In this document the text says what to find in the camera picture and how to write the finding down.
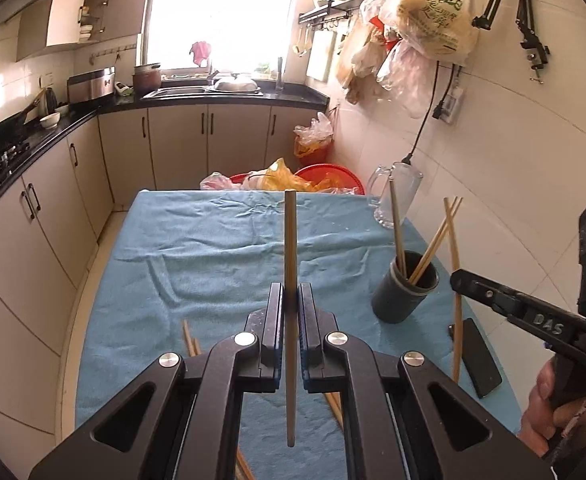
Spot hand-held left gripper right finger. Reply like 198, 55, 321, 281
298, 282, 556, 480

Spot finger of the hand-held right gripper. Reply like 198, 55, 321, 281
449, 268, 581, 355

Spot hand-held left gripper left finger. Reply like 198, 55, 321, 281
28, 282, 285, 480

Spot dark utensil holder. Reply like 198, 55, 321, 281
371, 250, 440, 324

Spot person's right hand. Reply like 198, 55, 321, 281
517, 359, 576, 457

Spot black smartphone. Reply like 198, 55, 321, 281
448, 316, 503, 399

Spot blue towel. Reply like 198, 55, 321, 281
75, 189, 519, 480

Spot clear glass mug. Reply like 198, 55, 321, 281
366, 161, 425, 230

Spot yellow plastic bag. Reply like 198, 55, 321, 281
260, 158, 344, 193

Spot pink white plastic bag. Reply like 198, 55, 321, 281
200, 171, 241, 191

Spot large red basin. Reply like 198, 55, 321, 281
293, 163, 365, 196

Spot red bin with plastic bags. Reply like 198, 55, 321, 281
293, 111, 335, 171

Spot beige base cabinets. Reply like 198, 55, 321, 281
0, 102, 331, 441

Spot clear plastic bag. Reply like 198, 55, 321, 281
375, 40, 441, 118

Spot steel pot lid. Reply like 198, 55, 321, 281
213, 72, 259, 93

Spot steel kitchen sink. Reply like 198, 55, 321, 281
143, 85, 264, 100

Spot brownish plastic bag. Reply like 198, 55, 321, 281
335, 0, 399, 106

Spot white cutting board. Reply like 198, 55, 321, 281
305, 31, 337, 82

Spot brown cooking pot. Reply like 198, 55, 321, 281
133, 62, 163, 93

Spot printed yellowish plastic bag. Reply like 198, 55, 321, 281
379, 0, 480, 63

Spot black kitchen countertop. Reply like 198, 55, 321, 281
0, 87, 330, 231

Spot red cloth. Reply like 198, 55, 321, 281
189, 41, 213, 67

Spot stainless steel countertop appliance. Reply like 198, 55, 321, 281
67, 66, 116, 104

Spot gas stove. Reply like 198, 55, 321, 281
0, 142, 31, 196

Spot kitchen window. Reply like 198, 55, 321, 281
145, 0, 326, 73

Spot black wok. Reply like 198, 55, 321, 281
0, 102, 38, 148

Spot black power cable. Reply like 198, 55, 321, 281
400, 60, 446, 168

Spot white wall socket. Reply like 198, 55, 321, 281
439, 85, 466, 125

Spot black wall rack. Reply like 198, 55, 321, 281
298, 0, 374, 28

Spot beige wall cabinets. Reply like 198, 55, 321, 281
15, 0, 149, 61

